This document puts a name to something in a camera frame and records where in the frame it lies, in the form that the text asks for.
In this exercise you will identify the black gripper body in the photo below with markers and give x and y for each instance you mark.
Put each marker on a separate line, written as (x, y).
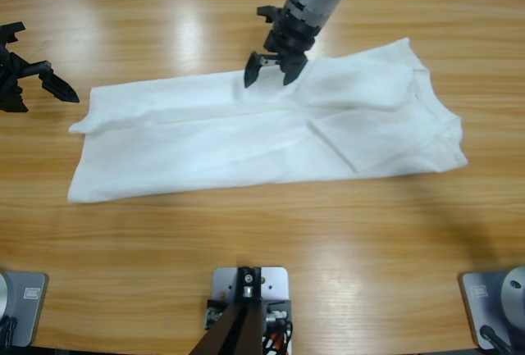
(291, 39)
(10, 72)

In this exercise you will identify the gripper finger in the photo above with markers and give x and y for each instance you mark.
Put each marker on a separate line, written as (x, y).
(252, 70)
(293, 68)
(57, 86)
(14, 105)

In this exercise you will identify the white t-shirt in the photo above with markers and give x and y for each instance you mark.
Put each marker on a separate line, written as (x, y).
(205, 137)

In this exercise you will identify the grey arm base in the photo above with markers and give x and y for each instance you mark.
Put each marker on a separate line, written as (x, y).
(484, 301)
(28, 310)

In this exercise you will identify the white mounting block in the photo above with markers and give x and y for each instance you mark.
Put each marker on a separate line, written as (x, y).
(275, 283)

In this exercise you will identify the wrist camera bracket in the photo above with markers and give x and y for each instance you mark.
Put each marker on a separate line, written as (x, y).
(10, 31)
(266, 14)

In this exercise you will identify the dark brown post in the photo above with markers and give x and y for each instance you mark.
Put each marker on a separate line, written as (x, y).
(246, 330)

